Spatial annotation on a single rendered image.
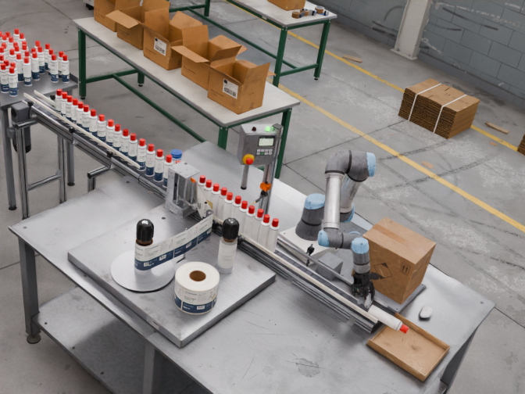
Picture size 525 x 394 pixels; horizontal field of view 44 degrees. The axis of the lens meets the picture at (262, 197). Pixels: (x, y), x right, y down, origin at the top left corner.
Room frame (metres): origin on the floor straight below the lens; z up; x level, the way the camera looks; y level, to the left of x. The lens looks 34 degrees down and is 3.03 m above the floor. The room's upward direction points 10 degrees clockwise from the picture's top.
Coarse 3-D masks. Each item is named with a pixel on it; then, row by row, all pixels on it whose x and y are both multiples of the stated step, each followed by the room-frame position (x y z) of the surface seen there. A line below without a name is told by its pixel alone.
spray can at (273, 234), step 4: (276, 220) 2.71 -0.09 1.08; (272, 224) 2.71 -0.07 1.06; (276, 224) 2.70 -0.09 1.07; (272, 228) 2.69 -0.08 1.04; (276, 228) 2.70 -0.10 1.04; (272, 232) 2.69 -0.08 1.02; (276, 232) 2.69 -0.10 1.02; (268, 236) 2.70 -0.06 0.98; (272, 236) 2.69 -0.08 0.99; (276, 236) 2.70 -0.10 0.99; (268, 240) 2.70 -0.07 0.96; (272, 240) 2.69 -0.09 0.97; (276, 240) 2.70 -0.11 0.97; (268, 244) 2.70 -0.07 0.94; (272, 244) 2.69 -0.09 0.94; (276, 244) 2.71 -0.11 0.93; (268, 248) 2.69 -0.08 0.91; (272, 248) 2.69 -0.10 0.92; (272, 252) 2.69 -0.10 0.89
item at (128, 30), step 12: (144, 0) 5.69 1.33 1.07; (156, 0) 5.62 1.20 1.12; (120, 12) 5.44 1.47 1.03; (132, 12) 5.61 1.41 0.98; (144, 12) 5.67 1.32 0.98; (120, 24) 5.45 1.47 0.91; (132, 24) 5.24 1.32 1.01; (144, 24) 5.28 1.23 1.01; (120, 36) 5.45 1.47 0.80; (132, 36) 5.35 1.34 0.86
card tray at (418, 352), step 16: (400, 320) 2.40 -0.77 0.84; (384, 336) 2.28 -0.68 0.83; (400, 336) 2.29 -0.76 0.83; (416, 336) 2.31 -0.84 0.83; (432, 336) 2.30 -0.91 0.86; (384, 352) 2.15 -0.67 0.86; (400, 352) 2.19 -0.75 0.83; (416, 352) 2.21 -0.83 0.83; (432, 352) 2.23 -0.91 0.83; (416, 368) 2.11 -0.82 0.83; (432, 368) 2.10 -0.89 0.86
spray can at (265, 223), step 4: (264, 216) 2.73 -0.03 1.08; (268, 216) 2.74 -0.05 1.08; (264, 220) 2.72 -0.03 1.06; (268, 220) 2.72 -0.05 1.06; (260, 224) 2.73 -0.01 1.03; (264, 224) 2.71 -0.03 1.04; (268, 224) 2.72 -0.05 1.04; (260, 228) 2.72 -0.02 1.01; (264, 228) 2.71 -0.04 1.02; (268, 228) 2.72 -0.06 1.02; (260, 232) 2.72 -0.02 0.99; (264, 232) 2.71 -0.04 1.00; (268, 232) 2.72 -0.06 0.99; (260, 236) 2.72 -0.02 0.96; (264, 236) 2.71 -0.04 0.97; (260, 240) 2.71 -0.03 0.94; (264, 240) 2.71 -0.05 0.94; (260, 244) 2.71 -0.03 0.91; (264, 244) 2.72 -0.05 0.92
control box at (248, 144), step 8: (248, 128) 2.90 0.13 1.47; (256, 128) 2.92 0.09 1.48; (264, 128) 2.93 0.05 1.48; (240, 136) 2.92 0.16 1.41; (248, 136) 2.85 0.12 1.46; (256, 136) 2.87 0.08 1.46; (264, 136) 2.88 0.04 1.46; (240, 144) 2.90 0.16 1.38; (248, 144) 2.85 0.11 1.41; (256, 144) 2.87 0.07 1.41; (240, 152) 2.89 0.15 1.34; (248, 152) 2.86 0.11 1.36; (240, 160) 2.87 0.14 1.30; (256, 160) 2.87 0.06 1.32; (264, 160) 2.89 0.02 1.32
